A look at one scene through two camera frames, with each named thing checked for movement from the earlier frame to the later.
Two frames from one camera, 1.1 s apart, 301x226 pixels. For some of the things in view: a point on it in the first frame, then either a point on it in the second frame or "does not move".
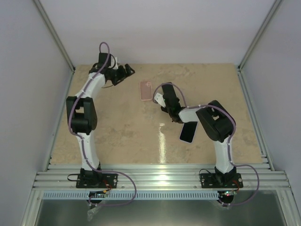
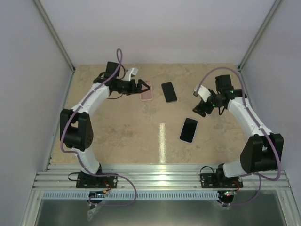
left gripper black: (122, 75) -> (138, 87)
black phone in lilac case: (188, 131) does not move
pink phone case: (146, 90) does not move
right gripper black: (178, 100) -> (200, 107)
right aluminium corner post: (275, 7) does not move
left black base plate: (97, 181) does not move
